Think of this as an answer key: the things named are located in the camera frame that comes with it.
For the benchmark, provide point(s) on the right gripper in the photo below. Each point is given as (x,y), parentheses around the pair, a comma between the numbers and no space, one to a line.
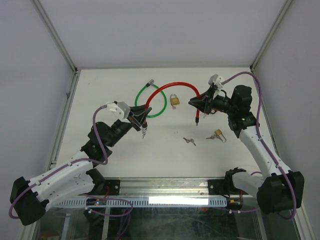
(204,103)

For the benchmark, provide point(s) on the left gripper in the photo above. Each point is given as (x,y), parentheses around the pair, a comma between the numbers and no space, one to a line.
(139,119)

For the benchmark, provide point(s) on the red cable lock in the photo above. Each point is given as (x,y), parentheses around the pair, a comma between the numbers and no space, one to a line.
(161,91)

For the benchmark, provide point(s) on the large brass padlock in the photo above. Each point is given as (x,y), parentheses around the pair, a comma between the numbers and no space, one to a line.
(174,101)

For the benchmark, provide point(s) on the small brass padlock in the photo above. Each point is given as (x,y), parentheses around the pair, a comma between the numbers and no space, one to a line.
(219,135)

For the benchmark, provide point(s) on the green lock keys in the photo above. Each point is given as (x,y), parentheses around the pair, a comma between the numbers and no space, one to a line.
(190,140)

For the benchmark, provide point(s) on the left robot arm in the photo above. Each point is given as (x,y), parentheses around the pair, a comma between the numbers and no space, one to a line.
(31,199)

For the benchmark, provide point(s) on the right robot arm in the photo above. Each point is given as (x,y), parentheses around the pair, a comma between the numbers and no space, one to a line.
(280,189)

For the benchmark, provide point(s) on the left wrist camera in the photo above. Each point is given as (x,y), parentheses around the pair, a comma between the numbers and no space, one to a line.
(120,109)

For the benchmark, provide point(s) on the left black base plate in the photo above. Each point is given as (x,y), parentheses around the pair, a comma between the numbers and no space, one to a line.
(110,187)

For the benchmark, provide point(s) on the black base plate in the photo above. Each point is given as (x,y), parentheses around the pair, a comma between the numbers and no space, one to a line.
(217,186)
(110,187)

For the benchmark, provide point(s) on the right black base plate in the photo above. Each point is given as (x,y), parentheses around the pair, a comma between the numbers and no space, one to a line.
(217,186)

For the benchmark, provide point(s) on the white slotted cable duct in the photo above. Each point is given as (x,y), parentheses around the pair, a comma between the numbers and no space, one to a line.
(143,202)

